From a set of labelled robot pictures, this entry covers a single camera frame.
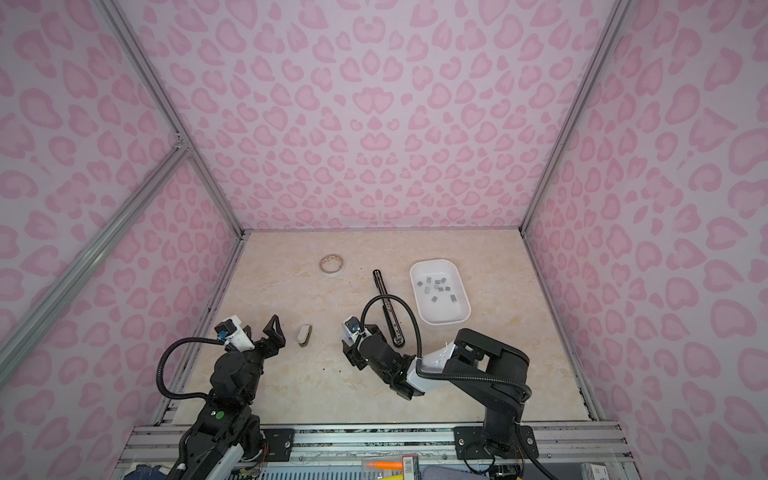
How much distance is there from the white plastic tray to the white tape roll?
0.89 ft

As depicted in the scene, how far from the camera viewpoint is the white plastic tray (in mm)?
991

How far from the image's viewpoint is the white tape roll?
3.57 ft
